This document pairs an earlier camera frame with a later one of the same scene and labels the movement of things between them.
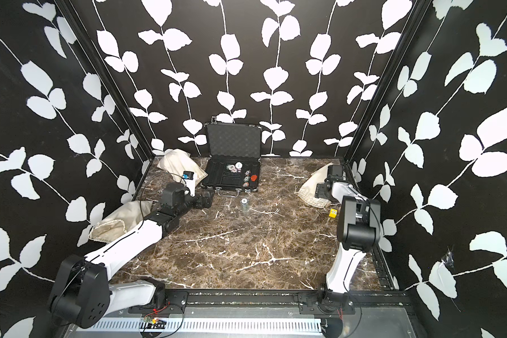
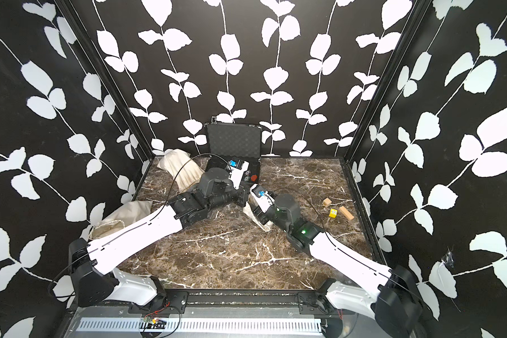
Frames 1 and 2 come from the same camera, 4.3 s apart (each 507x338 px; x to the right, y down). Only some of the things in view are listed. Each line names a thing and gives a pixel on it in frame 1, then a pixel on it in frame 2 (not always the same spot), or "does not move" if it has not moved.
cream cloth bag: [177, 161] does not move
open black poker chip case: [234, 150] does not move
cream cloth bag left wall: [115, 224] does not move
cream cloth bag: [308, 191] -> [246, 208]
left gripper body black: [198, 203] -> [238, 196]
